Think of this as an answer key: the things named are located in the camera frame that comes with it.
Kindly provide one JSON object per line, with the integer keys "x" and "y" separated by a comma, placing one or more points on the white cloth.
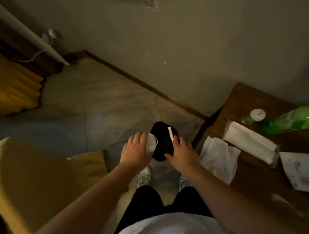
{"x": 219, "y": 159}

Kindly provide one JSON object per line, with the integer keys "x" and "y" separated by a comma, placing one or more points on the dark wooden frame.
{"x": 29, "y": 60}

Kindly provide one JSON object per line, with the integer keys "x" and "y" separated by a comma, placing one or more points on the black trousers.
{"x": 144, "y": 205}

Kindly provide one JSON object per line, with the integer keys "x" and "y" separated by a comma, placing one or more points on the white charger plug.
{"x": 49, "y": 36}

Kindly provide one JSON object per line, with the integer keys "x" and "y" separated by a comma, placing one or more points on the yellow pleated fabric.
{"x": 19, "y": 89}

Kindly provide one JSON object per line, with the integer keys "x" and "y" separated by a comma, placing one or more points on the white cup lid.
{"x": 151, "y": 144}

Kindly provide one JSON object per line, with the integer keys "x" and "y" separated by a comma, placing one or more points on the person's right hand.
{"x": 184, "y": 156}

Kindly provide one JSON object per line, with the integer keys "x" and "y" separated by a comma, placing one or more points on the white long panel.
{"x": 29, "y": 35}

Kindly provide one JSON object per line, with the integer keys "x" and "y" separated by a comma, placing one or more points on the person's left hand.
{"x": 134, "y": 154}

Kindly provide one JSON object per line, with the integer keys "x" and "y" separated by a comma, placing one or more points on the white right shoe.
{"x": 184, "y": 183}

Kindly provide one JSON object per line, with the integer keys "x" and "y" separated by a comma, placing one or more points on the black trash bin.
{"x": 163, "y": 142}

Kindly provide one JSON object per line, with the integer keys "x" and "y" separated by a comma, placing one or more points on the person's left forearm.
{"x": 91, "y": 202}

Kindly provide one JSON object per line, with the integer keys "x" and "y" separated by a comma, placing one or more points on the printed white paper bag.
{"x": 297, "y": 168}

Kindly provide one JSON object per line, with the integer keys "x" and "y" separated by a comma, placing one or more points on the white left shoe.
{"x": 144, "y": 177}

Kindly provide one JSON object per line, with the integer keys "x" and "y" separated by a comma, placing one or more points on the green plastic bottle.
{"x": 287, "y": 120}

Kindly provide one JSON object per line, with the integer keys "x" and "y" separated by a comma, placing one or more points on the white-capped shaker jar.
{"x": 257, "y": 115}

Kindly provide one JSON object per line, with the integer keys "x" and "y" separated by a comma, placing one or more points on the white shoe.
{"x": 184, "y": 183}
{"x": 144, "y": 177}

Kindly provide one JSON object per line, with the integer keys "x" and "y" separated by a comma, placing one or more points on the person's right forearm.
{"x": 236, "y": 207}

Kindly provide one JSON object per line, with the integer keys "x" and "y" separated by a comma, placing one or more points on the white shirt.
{"x": 169, "y": 225}

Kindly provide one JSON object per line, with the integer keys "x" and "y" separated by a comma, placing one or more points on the white tissue pack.
{"x": 251, "y": 142}

